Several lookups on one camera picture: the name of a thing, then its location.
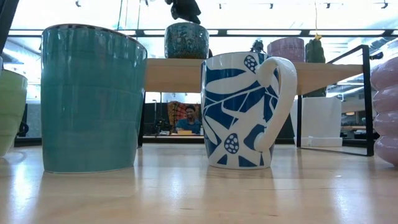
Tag mauve ribbed mug brown rim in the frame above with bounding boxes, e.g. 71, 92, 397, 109
266, 37, 306, 63

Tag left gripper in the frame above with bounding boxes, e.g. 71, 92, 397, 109
164, 0, 202, 25

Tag orange patterned tapestry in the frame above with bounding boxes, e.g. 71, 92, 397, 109
167, 101, 203, 134

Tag yellow hanging cord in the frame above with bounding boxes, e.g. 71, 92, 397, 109
313, 0, 323, 40

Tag lilac bubble mug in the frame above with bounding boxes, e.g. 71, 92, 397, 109
370, 55, 398, 169

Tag green cactus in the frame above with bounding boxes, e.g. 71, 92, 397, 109
304, 37, 327, 98

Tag person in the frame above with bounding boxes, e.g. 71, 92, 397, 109
174, 105, 202, 135

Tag dark teal speckled mug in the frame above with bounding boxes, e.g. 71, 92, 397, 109
164, 22, 210, 60

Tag dark round background device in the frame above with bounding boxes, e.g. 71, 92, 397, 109
250, 39, 265, 53

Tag green ribbed mug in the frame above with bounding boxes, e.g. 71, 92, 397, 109
0, 68, 29, 158

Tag blue white patterned mug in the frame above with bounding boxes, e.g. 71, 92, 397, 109
200, 51, 298, 170

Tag wooden shelf black metal legs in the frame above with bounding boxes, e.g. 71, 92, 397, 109
137, 44, 375, 157

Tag white hexagonal planter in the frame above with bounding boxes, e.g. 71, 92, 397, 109
300, 96, 343, 147

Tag teal mug white handle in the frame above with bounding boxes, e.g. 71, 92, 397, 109
40, 24, 149, 174

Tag black metal table frame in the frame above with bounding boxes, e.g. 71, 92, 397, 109
14, 135, 382, 149

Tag black horizontal ceiling beam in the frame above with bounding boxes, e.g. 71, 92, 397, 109
0, 29, 398, 37

